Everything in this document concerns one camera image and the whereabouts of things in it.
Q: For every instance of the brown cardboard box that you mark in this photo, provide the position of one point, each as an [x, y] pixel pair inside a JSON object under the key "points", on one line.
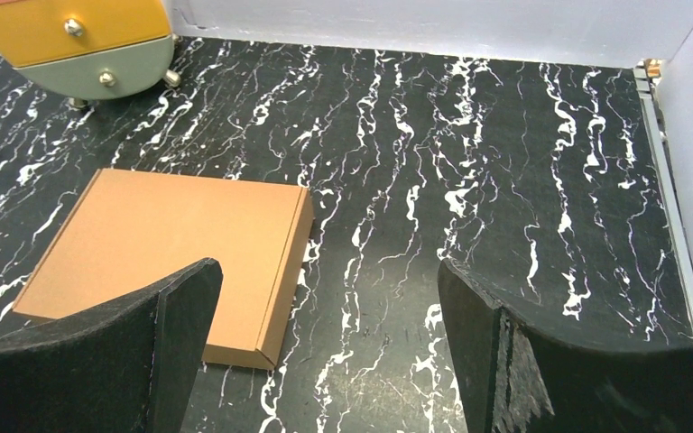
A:
{"points": [[132, 228]]}

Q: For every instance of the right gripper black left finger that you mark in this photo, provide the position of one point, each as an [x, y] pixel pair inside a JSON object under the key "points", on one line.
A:
{"points": [[126, 365]]}

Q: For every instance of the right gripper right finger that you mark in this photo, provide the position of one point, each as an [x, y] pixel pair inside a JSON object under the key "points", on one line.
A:
{"points": [[521, 369]]}

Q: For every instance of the metal table edge rail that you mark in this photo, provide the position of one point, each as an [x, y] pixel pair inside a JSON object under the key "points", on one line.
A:
{"points": [[647, 76]]}

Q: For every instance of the round white drawer cabinet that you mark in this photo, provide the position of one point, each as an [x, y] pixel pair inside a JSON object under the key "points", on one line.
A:
{"points": [[90, 50]]}

